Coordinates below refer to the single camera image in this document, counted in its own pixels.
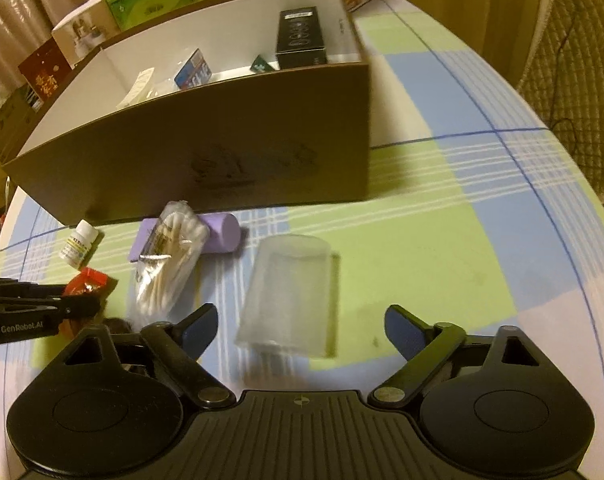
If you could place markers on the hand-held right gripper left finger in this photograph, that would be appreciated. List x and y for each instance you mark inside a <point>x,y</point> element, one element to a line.
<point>201,327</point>

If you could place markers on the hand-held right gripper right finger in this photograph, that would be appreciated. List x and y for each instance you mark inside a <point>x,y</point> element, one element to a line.
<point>399,330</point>

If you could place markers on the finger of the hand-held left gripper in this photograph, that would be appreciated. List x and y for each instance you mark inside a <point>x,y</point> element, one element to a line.
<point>79,306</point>
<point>21,291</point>

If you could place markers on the red snack packet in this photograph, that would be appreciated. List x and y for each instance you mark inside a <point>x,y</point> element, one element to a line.
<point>86,280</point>

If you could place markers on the dark hair scrunchie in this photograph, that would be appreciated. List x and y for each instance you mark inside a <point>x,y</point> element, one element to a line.
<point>116,325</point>

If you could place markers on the white pill bottle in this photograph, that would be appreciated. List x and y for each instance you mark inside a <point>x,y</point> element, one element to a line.
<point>79,245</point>

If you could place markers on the cotton swab bag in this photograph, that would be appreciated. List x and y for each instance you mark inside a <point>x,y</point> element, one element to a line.
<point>166,260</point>

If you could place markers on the frosted plastic cup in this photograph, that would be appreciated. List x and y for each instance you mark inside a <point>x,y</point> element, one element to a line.
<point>287,300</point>

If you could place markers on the purple case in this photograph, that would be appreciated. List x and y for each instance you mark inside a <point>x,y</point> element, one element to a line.
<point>222,232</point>

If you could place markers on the brown cardboard storage box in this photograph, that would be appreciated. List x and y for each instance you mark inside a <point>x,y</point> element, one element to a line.
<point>231,150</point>

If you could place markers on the white ribbed plastic holder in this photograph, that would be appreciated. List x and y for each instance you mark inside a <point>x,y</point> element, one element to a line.
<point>140,85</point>

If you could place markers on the clear floss pick box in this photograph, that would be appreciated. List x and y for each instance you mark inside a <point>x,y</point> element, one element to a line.
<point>194,71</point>

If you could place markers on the dark green lip balm box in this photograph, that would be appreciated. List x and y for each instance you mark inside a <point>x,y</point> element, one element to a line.
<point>264,64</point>

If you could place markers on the black product box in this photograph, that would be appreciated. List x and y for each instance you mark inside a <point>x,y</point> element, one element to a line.
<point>299,35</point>

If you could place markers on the checked cloth desktop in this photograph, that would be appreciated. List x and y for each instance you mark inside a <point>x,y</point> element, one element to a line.
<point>457,210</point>

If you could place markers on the brown cardboard boxes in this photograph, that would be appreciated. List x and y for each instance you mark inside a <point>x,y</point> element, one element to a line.
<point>6,127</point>

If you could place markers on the red gift box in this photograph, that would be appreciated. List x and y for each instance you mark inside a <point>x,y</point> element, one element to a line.
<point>44,72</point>

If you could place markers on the white humidifier box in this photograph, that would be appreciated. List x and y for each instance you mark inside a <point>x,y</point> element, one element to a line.
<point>84,30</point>

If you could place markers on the beige curtain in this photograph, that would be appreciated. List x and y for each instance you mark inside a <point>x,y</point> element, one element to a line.
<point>26,5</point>

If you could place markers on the quilted cushion chair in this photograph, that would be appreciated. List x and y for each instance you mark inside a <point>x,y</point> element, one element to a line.
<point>577,85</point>

